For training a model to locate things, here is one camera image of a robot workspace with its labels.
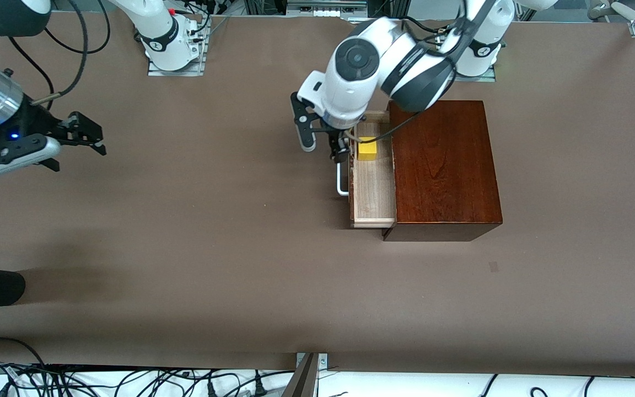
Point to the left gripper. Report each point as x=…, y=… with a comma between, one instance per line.
x=340, y=144

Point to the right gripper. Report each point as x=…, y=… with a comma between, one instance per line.
x=35, y=120

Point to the yellow cube block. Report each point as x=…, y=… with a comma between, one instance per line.
x=367, y=150

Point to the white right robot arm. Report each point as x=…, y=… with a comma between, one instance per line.
x=157, y=33

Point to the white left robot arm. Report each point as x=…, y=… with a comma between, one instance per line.
x=356, y=71

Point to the dark brown wooden cabinet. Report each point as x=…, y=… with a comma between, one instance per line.
x=450, y=176

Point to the grey metal device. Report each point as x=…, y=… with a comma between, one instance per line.
x=326, y=8

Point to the brown table cover sheet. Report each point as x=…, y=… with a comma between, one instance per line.
x=240, y=275

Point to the dark metal beam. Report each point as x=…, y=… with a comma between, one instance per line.
x=302, y=380

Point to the beige chair base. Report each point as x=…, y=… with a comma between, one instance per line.
x=623, y=10

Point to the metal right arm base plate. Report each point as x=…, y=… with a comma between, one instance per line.
x=177, y=71

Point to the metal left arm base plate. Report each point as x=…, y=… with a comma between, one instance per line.
x=483, y=78

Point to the small metal bracket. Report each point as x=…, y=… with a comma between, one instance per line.
x=323, y=361

